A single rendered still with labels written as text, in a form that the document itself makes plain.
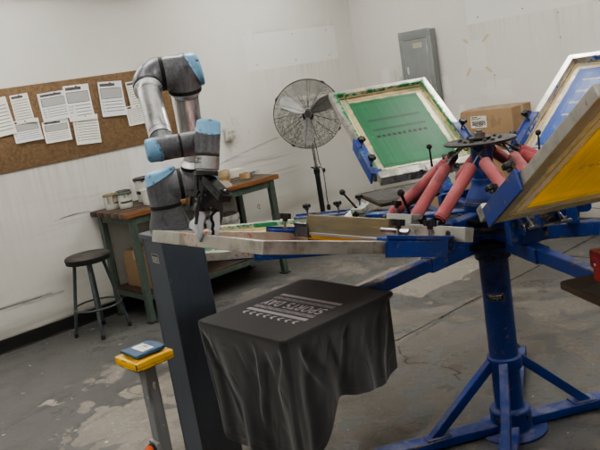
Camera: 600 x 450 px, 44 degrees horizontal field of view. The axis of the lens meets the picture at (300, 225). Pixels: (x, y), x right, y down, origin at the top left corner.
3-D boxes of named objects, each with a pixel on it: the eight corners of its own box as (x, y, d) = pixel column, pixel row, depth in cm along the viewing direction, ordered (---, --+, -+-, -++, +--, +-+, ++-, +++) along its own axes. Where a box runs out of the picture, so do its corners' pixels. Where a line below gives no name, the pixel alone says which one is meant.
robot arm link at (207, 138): (220, 121, 231) (223, 119, 222) (218, 158, 231) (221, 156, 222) (194, 120, 229) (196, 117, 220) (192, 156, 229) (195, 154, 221)
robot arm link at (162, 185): (148, 204, 285) (141, 170, 282) (183, 197, 288) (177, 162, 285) (150, 209, 273) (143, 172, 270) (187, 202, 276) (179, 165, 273)
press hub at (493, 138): (527, 459, 310) (491, 136, 284) (450, 435, 340) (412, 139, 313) (574, 420, 335) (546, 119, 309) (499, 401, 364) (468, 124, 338)
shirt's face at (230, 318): (282, 343, 217) (282, 341, 217) (198, 321, 250) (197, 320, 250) (391, 292, 247) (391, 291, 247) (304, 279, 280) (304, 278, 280)
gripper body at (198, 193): (205, 211, 232) (207, 171, 232) (221, 212, 226) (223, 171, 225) (184, 210, 227) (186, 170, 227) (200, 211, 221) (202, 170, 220)
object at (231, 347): (304, 478, 224) (281, 342, 216) (218, 438, 258) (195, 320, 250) (312, 472, 226) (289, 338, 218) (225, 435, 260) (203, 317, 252)
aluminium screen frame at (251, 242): (262, 254, 201) (263, 240, 201) (151, 241, 245) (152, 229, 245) (445, 253, 253) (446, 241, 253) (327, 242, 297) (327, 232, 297)
